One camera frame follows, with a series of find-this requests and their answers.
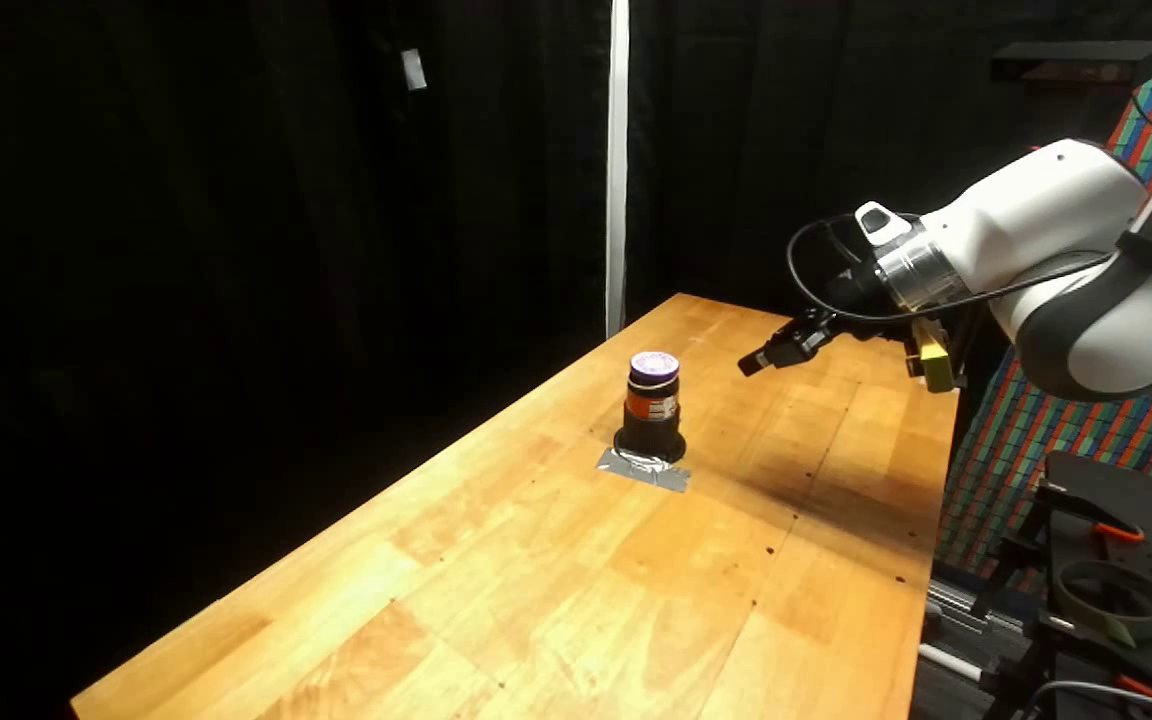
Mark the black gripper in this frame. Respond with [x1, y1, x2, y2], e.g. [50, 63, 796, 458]
[737, 308, 843, 376]

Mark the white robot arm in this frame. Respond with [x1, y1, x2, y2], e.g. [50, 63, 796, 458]
[740, 52, 1152, 398]

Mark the black orange cup purple base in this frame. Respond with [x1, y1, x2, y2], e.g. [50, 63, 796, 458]
[617, 350, 684, 465]

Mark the yellow table clamp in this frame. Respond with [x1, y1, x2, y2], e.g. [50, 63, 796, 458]
[911, 321, 956, 393]

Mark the colourful striped cloth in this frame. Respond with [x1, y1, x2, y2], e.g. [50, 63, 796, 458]
[935, 71, 1152, 591]

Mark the white vertical pole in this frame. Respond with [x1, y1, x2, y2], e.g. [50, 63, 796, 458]
[602, 0, 631, 336]

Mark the black perforated equipment plate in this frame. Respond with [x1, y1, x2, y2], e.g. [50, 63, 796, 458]
[948, 447, 1152, 720]

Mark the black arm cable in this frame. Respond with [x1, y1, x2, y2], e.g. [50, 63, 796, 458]
[785, 212, 1128, 324]

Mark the grey duct tape strip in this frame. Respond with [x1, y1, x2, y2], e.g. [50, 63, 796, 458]
[602, 447, 690, 493]

